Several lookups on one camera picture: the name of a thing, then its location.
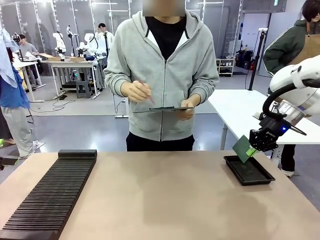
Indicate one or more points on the pink pen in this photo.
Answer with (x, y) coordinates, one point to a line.
(148, 93)

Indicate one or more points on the person's right hand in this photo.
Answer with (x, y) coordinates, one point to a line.
(136, 91)

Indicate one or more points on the person in brown apron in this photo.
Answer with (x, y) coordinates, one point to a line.
(292, 42)

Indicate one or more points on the standing person in white shirt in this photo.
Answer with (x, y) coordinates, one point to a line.
(103, 37)

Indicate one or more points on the gray step stool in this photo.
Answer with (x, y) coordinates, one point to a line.
(83, 88)

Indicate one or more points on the black plastic tray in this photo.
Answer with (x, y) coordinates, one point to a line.
(250, 171)

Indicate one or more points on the black camera stand pole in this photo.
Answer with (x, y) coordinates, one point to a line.
(256, 60)

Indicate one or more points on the wooden shoe shelf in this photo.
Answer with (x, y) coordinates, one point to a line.
(226, 67)

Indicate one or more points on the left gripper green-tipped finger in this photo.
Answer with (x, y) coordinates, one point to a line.
(1, 143)
(8, 162)

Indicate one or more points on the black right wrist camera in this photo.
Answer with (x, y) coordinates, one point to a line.
(275, 123)

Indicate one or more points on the black slotted PCB rack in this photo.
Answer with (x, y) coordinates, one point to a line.
(50, 192)

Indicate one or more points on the person's left hand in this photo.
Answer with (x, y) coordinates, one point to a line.
(190, 111)

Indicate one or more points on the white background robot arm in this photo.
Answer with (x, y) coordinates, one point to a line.
(70, 37)
(90, 45)
(60, 43)

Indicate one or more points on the white background workbench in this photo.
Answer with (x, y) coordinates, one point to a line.
(72, 65)

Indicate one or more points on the person's right forearm gray sleeve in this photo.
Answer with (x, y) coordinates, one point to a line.
(116, 80)

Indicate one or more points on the black luggage bags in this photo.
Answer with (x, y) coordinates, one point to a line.
(244, 58)

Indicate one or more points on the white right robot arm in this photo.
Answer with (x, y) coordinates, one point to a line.
(300, 82)

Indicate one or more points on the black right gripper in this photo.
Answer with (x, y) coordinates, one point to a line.
(265, 140)

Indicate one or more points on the brown cardboard box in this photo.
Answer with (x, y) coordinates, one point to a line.
(51, 57)

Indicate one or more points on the white side table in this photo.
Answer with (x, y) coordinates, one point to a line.
(242, 112)

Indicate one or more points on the person in gray hoodie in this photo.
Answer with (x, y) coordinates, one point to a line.
(162, 62)

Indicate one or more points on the green PCB board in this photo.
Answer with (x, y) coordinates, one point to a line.
(241, 148)

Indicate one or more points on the white background desk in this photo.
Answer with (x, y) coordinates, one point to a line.
(27, 65)

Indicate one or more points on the person's left forearm gray sleeve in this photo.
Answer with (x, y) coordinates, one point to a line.
(206, 87)

